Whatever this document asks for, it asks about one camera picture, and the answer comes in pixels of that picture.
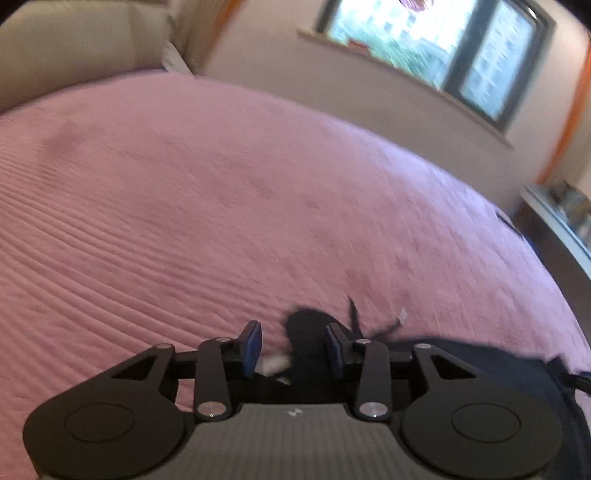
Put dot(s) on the white desk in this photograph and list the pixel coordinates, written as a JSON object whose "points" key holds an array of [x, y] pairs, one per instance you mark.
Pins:
{"points": [[554, 221]]}

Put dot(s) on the navy striped hooded jacket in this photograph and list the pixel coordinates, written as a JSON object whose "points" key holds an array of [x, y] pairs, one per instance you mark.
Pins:
{"points": [[307, 332]]}

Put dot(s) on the pink bed cover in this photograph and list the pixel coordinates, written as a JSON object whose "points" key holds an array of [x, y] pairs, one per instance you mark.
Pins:
{"points": [[231, 207]]}

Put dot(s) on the beige and orange curtain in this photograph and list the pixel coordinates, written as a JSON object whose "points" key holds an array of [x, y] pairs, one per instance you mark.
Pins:
{"points": [[207, 32], [565, 110]]}

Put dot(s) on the black phone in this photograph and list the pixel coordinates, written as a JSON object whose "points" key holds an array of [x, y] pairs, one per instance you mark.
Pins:
{"points": [[508, 220]]}

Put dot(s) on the round red window sticker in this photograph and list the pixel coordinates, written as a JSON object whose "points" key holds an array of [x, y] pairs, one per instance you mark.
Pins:
{"points": [[415, 3]]}

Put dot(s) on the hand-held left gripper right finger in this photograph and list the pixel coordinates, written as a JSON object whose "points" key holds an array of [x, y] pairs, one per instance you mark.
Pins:
{"points": [[334, 350]]}

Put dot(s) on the grey padded headboard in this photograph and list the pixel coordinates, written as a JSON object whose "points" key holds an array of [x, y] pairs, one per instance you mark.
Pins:
{"points": [[69, 46]]}

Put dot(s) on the dark framed window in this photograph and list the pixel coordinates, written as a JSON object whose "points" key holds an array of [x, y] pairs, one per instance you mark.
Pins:
{"points": [[438, 46]]}

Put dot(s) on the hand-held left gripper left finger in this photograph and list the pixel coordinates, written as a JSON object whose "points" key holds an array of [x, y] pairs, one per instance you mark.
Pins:
{"points": [[251, 348]]}

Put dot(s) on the white pillow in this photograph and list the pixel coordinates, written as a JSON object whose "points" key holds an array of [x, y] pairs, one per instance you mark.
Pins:
{"points": [[178, 62]]}

